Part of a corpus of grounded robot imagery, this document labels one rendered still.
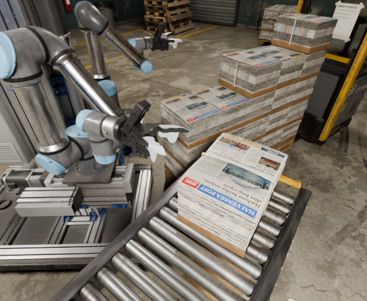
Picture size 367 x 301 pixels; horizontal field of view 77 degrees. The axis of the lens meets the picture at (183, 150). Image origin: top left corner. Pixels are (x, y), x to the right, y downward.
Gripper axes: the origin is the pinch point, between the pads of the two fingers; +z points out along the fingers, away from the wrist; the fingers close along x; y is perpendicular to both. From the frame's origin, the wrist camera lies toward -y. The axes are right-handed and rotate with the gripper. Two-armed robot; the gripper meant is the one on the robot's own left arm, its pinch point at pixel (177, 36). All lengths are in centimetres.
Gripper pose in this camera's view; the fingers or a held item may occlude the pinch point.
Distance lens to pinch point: 177.5
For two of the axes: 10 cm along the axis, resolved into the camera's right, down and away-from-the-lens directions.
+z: 8.9, -2.8, 3.6
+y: -0.6, 7.0, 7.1
